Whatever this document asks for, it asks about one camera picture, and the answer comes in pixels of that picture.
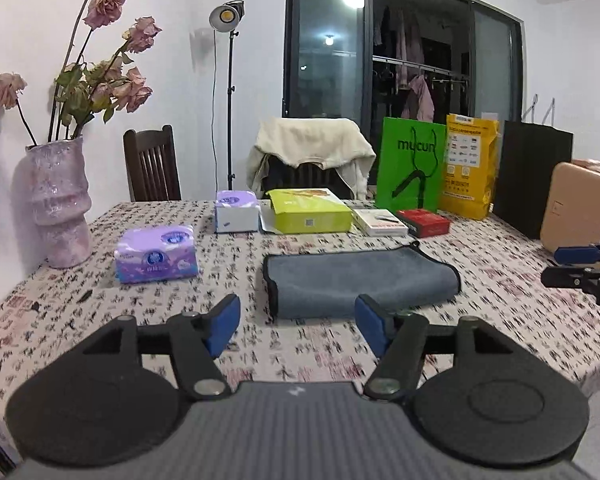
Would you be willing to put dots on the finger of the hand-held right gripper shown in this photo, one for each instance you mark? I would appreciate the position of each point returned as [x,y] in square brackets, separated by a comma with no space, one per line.
[575,254]
[592,277]

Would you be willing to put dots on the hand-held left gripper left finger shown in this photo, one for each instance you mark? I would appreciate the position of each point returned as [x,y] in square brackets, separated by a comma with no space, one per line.
[224,324]

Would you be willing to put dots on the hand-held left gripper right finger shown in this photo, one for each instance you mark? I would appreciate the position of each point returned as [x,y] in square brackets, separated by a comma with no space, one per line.
[371,325]

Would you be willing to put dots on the grey towel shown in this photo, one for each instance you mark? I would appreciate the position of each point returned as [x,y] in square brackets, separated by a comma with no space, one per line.
[360,280]

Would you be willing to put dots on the beige hard case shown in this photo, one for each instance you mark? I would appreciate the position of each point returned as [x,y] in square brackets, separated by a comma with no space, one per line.
[580,205]

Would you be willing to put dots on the black paper bag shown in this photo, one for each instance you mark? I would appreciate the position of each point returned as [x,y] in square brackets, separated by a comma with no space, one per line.
[530,175]

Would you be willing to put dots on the purple tissue pack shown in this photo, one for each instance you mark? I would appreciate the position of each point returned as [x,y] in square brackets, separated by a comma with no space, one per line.
[157,255]

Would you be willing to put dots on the white flat box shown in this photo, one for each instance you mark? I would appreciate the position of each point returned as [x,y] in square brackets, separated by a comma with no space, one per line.
[380,222]

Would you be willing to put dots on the purple white tissue box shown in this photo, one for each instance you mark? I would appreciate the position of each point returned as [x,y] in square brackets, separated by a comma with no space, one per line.
[236,210]

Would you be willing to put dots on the red flat box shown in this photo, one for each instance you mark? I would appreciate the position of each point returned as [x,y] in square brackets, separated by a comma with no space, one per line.
[425,222]

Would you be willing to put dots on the lime green cardboard box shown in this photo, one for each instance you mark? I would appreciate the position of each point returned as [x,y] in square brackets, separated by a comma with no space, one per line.
[310,212]

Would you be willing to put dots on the yellow printed bag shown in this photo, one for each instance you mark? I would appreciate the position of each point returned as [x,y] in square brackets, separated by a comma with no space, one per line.
[470,170]

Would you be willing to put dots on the green paper bag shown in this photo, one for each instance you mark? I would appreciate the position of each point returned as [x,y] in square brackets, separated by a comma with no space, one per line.
[405,170]

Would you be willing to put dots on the chair under cream cloth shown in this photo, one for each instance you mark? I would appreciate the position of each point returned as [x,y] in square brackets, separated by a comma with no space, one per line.
[305,177]

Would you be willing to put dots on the dark wooden chair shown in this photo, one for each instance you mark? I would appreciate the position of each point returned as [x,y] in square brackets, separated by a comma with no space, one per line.
[150,165]

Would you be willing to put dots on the cream cloth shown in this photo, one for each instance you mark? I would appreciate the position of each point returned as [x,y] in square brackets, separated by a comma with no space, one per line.
[310,142]

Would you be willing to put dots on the pink textured vase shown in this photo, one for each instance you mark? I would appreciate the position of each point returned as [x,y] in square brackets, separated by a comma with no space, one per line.
[57,200]

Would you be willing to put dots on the pink hanging jacket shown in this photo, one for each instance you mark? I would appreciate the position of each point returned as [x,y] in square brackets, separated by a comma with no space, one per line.
[419,97]

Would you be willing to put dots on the black framed glass door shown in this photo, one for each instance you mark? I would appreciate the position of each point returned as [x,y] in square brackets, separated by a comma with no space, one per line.
[330,50]

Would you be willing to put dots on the studio light on stand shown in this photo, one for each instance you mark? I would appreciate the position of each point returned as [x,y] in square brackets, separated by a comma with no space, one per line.
[227,15]

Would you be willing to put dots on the dried pink roses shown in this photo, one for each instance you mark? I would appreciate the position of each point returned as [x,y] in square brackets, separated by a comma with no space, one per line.
[107,5]

